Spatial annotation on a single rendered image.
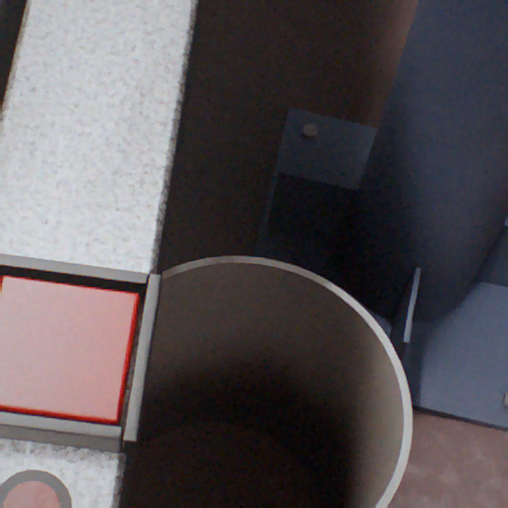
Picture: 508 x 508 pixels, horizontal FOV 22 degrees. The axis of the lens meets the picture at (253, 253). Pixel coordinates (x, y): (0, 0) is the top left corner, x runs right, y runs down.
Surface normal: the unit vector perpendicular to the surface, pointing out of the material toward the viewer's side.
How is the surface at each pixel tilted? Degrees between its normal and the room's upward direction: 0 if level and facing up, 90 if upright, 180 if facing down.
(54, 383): 0
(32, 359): 0
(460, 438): 0
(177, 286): 87
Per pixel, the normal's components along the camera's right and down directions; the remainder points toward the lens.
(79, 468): 0.09, -0.47
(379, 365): -0.91, 0.28
